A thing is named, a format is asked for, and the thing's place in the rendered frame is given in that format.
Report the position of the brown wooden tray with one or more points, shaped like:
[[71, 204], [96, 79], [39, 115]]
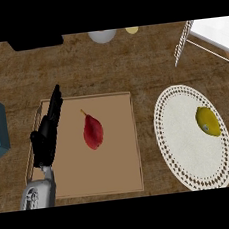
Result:
[[106, 168]]

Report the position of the pale yellow round object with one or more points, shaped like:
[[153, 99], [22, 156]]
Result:
[[132, 30]]

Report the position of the white oval placemat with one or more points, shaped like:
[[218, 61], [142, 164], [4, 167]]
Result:
[[183, 145]]

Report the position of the black appliance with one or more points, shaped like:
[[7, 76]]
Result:
[[36, 43]]

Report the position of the yellow bell pepper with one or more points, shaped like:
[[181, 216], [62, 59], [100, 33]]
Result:
[[208, 121]]

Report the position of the white round bowl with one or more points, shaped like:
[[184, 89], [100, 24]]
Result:
[[102, 36]]

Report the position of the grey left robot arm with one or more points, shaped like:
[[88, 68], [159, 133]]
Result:
[[39, 192]]

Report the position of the red pear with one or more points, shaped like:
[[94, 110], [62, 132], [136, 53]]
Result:
[[93, 132]]

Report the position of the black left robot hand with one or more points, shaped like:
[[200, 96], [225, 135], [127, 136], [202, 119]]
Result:
[[47, 134]]

